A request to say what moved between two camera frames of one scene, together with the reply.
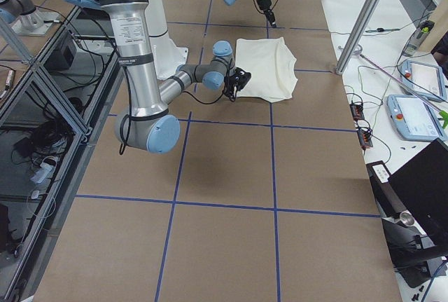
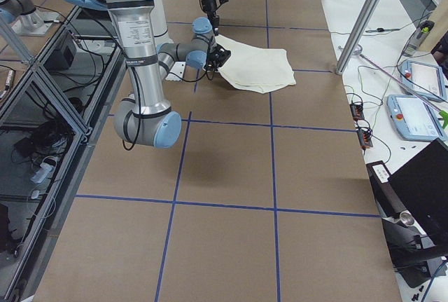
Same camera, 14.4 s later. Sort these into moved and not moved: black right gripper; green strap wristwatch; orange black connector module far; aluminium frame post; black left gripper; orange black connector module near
Moved: black left gripper; black right gripper
Not moved: aluminium frame post; orange black connector module far; green strap wristwatch; orange black connector module near
